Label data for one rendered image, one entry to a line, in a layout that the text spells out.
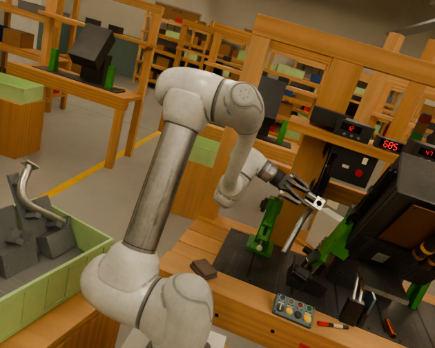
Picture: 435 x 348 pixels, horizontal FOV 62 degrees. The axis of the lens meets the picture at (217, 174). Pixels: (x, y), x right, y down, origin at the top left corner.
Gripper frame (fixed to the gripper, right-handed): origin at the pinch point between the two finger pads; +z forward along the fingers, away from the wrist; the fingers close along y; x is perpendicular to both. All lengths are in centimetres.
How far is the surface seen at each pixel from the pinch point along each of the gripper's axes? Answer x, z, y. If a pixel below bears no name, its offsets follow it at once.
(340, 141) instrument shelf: -9.1, -4.2, 27.6
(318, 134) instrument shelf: -7.6, -13.7, 25.8
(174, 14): 704, -481, 639
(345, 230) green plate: -10.1, 14.8, -7.9
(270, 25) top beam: -18, -59, 53
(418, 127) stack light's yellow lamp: -14, 22, 54
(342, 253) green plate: -2.9, 20.0, -13.5
